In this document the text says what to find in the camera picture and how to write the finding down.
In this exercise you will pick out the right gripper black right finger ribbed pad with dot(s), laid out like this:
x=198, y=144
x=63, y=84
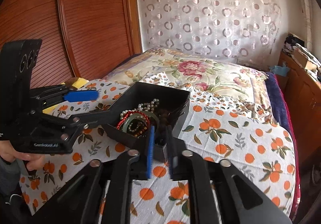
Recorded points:
x=219, y=192

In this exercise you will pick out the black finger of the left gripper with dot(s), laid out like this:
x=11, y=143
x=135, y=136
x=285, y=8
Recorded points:
x=92, y=119

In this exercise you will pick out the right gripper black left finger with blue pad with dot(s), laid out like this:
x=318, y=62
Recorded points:
x=101, y=191

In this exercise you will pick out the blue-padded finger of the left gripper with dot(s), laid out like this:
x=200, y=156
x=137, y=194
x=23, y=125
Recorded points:
x=81, y=95

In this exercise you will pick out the black square jewelry box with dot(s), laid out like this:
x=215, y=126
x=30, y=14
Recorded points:
x=144, y=105

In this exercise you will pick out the gold pearl chain jewelry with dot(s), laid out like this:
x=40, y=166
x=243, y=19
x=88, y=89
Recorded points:
x=137, y=128

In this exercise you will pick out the pale green jade bangle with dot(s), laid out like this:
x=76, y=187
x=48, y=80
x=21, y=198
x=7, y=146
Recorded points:
x=148, y=117

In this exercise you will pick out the person's left hand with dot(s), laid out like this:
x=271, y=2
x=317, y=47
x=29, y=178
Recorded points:
x=9, y=154

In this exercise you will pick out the yellow plush toy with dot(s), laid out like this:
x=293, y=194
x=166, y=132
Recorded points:
x=73, y=83

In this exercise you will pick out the orange print white bedsheet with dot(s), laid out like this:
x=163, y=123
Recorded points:
x=216, y=129

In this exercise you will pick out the brown wooden wardrobe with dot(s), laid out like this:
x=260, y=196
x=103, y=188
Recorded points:
x=81, y=38

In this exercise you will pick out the blue purple blanket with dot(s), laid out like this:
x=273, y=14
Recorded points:
x=282, y=115

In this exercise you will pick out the floral quilt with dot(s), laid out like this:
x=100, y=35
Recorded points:
x=216, y=84

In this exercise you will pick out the brown wooden dresser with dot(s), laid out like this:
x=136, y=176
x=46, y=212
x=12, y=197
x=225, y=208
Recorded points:
x=302, y=95

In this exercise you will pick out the clutter pile on dresser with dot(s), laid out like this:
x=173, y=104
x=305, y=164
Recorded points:
x=294, y=49

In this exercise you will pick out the sheer circle-pattern curtain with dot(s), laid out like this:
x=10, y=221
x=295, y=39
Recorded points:
x=230, y=30

